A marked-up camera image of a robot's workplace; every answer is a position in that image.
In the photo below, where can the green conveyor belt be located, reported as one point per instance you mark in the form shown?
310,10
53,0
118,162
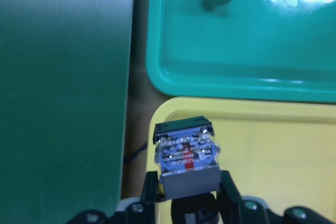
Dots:
64,82

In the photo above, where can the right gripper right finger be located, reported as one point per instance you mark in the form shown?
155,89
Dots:
229,195

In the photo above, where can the yellow push button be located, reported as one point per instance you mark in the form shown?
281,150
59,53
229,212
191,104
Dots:
186,153

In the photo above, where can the yellow plastic tray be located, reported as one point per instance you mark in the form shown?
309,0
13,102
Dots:
281,152

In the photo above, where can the green plastic tray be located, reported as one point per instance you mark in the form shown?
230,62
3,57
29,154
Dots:
277,50

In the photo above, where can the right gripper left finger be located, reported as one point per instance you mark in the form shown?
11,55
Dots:
149,195

